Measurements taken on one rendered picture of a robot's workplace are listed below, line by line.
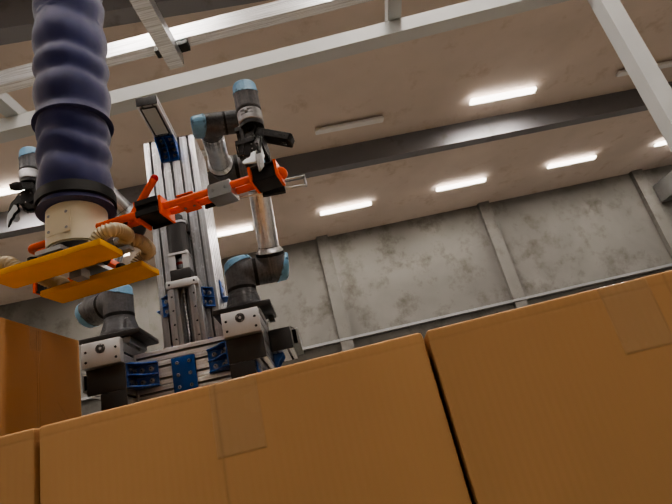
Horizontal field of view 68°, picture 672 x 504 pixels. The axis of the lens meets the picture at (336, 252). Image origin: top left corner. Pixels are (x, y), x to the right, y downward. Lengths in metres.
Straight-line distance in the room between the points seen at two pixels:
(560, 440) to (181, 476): 0.35
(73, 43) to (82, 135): 0.36
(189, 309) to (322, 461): 1.74
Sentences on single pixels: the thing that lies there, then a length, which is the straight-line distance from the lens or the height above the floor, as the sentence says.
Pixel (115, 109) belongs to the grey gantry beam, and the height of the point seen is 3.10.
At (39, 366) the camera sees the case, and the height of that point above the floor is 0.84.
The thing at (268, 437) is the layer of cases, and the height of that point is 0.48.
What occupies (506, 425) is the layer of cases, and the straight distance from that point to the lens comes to 0.51.
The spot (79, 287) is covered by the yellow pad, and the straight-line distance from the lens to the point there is 1.70.
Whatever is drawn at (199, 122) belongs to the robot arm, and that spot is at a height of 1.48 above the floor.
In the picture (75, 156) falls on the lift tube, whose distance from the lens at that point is 1.70.
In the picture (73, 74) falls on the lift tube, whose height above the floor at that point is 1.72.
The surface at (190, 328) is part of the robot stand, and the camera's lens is 2.16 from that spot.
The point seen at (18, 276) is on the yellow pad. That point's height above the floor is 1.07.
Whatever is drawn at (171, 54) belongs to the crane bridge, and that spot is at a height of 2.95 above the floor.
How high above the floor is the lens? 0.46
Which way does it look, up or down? 21 degrees up
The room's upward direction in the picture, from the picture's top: 14 degrees counter-clockwise
